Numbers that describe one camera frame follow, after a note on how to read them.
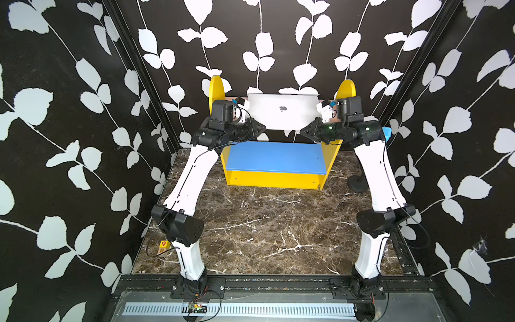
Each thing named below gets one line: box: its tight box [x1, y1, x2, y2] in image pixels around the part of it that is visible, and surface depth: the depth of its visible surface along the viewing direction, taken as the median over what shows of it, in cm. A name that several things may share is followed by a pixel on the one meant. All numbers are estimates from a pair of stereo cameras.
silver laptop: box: [247, 93, 320, 131], surface depth 80 cm
